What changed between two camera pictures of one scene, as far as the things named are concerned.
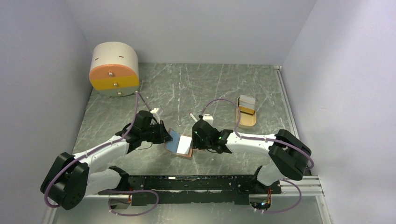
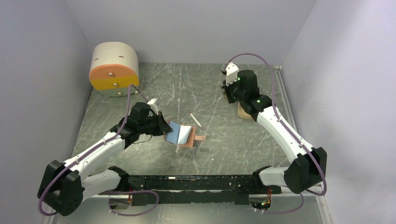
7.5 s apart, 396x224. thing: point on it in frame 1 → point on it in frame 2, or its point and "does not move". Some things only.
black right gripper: x=195 y=143 → x=226 y=91
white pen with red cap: x=192 y=115 does not move
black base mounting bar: x=146 y=190 does not move
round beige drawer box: x=114 y=71 does not move
